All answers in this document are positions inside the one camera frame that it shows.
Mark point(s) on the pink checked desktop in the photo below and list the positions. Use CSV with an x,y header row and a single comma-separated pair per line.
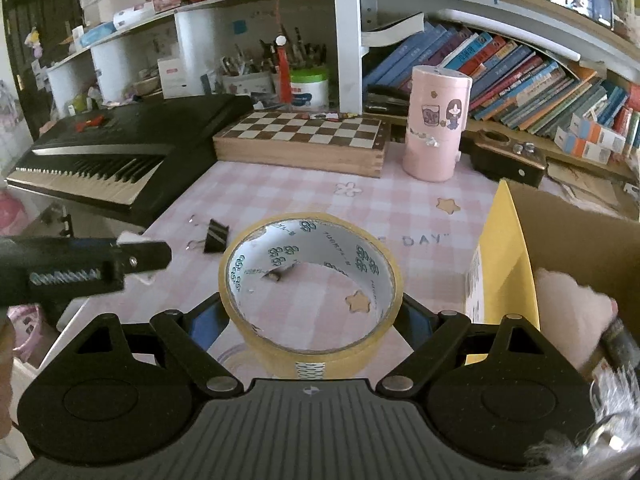
x,y
310,200

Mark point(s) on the brown and black wooden box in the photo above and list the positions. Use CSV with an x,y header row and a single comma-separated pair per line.
x,y
500,165

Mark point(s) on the white desk bookshelf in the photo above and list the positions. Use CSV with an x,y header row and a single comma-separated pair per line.
x,y
347,35

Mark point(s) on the red hanging tassel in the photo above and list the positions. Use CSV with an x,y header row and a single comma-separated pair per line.
x,y
284,70

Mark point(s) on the white jar with green lid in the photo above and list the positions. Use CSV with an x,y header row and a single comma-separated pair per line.
x,y
310,87

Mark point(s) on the small red toy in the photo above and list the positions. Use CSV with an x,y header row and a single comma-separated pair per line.
x,y
95,121

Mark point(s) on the black binder clip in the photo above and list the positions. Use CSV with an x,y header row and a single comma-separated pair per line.
x,y
217,235

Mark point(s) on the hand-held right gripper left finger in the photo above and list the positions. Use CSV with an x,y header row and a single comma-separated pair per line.
x,y
207,322

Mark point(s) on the pink plush toy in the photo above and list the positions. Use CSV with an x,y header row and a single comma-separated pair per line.
x,y
565,310

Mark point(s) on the bunch of pens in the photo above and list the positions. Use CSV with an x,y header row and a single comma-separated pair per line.
x,y
265,55

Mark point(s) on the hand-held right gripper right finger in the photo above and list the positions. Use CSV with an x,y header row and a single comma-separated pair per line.
x,y
407,316

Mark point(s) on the white paperback book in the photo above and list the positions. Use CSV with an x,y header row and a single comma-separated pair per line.
x,y
395,30

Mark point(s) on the white carton with pink label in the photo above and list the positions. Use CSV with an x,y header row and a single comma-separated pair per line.
x,y
172,77

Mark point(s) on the black keyboard piano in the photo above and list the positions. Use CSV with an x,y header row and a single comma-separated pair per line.
x,y
125,130

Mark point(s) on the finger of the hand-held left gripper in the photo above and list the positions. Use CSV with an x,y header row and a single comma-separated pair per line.
x,y
147,256

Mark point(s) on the yellow tape roll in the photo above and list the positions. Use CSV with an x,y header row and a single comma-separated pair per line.
x,y
325,355

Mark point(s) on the cardboard box with yellow flaps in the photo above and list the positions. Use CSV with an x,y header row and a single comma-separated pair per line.
x,y
505,260

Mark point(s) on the wooden chessboard box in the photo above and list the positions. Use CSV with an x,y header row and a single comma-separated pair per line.
x,y
300,132

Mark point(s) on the dark wooden door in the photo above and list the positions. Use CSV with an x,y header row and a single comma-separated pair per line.
x,y
35,70

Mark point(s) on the pink cylindrical container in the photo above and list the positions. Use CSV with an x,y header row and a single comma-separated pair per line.
x,y
435,150

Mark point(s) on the beige paper stack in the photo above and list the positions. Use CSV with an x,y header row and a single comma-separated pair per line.
x,y
580,182

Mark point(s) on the blue tissue pack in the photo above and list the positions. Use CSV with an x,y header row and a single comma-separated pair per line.
x,y
97,35

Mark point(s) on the pink plastic object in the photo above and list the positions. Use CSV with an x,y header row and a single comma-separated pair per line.
x,y
25,332

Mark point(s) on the small orange and white box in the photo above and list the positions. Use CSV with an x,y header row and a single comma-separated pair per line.
x,y
570,141
600,130

